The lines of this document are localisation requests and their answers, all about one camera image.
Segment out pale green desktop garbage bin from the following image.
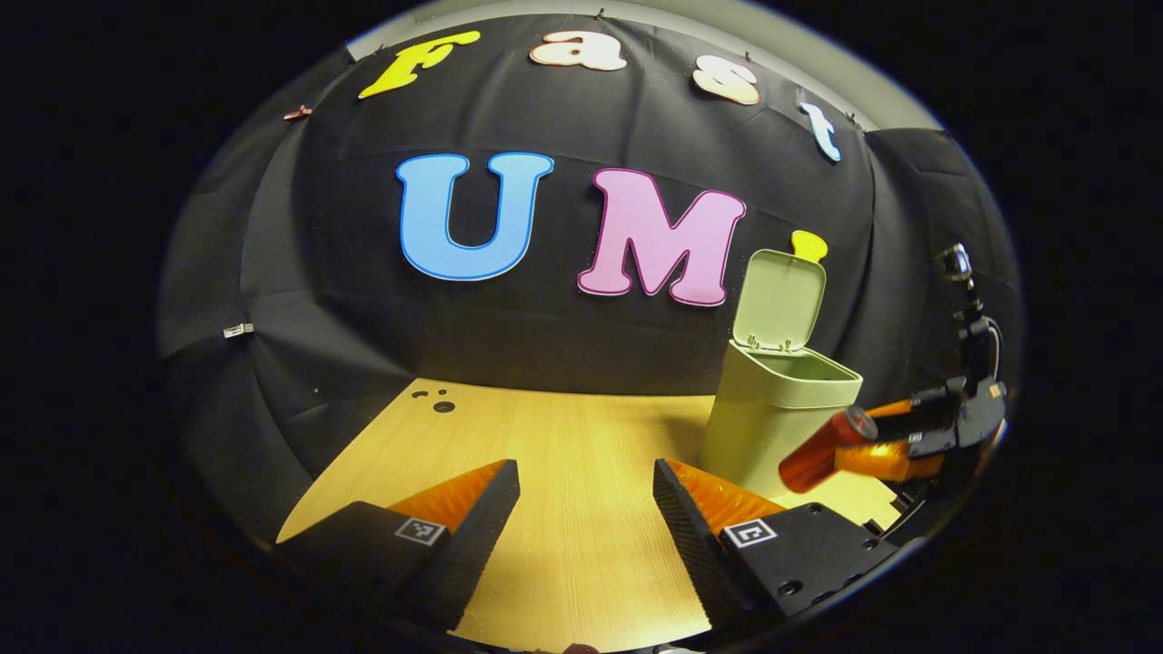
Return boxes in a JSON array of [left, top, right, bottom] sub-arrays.
[[698, 249, 864, 499]]

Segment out black backdrop cloth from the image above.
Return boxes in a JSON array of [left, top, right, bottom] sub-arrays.
[[156, 11, 1028, 555]]

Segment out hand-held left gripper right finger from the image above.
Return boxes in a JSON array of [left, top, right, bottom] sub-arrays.
[[652, 459, 900, 637]]

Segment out red pop can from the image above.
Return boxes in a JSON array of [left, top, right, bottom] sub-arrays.
[[779, 406, 879, 494]]

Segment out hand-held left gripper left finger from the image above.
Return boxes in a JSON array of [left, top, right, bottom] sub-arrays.
[[277, 459, 522, 632]]

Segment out wooden desktop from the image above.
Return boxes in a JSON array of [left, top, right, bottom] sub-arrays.
[[275, 377, 905, 653]]

